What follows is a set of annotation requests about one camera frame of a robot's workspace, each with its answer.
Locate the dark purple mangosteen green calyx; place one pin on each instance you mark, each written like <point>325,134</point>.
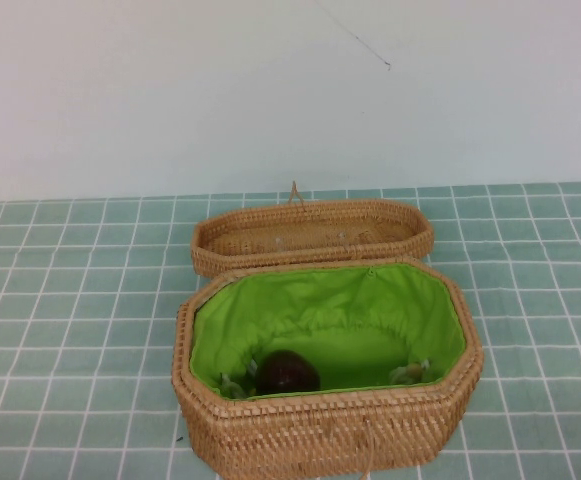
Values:
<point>287,375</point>

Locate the woven rattan basket lid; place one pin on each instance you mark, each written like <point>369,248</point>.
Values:
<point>310,234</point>

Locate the woven rattan basket green lining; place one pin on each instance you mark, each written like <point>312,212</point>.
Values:
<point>320,430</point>

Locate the green white checked tablecloth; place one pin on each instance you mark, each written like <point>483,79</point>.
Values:
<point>70,300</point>

